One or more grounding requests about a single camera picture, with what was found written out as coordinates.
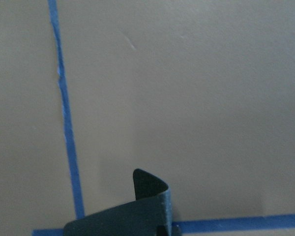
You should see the black mouse pad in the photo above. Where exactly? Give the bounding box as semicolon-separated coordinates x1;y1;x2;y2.
63;169;182;236

